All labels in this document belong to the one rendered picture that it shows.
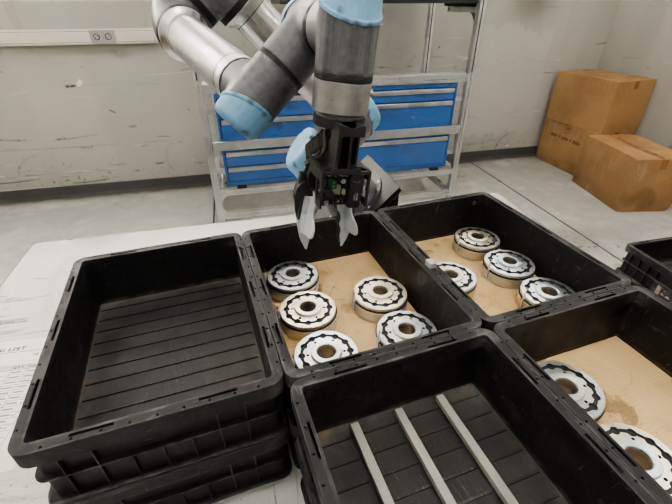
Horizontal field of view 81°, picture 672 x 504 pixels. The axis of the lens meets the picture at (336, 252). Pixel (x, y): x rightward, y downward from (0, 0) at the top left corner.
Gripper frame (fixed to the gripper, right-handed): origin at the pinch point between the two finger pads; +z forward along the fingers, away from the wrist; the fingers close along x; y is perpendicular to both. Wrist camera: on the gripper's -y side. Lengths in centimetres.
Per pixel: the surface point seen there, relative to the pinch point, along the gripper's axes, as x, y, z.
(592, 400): 30.1, 31.9, 10.8
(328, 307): 2.1, 0.9, 14.1
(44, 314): -55, -37, 36
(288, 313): -5.1, 0.2, 14.8
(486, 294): 34.4, 4.5, 13.5
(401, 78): 107, -179, -4
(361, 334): 6.6, 6.6, 16.5
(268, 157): 29, -189, 48
